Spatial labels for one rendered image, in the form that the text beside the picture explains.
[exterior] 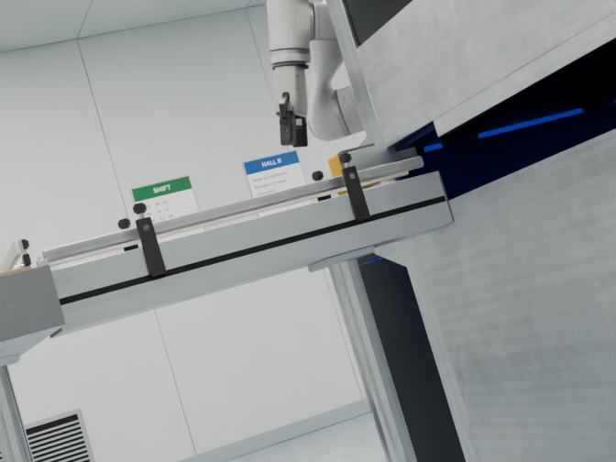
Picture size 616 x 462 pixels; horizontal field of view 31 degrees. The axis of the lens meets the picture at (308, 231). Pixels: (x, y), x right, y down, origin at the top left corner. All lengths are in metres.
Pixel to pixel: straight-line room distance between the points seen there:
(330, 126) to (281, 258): 1.03
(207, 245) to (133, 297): 0.14
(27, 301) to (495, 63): 0.76
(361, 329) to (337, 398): 5.76
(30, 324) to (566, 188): 0.76
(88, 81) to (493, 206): 5.90
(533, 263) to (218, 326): 5.73
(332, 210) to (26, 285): 0.55
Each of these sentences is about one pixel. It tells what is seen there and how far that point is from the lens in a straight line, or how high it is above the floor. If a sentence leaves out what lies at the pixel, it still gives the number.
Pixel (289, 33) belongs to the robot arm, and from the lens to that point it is 2.26.
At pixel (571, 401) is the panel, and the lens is 1.75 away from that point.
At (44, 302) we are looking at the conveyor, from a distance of 1.50.
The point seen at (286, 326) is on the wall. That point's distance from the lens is 7.50.
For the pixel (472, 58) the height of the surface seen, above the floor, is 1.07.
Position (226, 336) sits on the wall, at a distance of 7.37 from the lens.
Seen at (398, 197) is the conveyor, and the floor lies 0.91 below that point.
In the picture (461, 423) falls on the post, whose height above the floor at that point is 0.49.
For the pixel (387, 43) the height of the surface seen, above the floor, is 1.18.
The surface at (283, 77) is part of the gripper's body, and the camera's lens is 2.24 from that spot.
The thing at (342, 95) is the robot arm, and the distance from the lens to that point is 2.75.
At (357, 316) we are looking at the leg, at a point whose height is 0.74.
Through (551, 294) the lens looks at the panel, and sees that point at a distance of 1.70.
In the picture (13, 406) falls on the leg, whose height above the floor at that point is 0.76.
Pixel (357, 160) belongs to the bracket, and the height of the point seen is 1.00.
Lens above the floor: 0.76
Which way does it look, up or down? 4 degrees up
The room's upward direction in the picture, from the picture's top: 17 degrees counter-clockwise
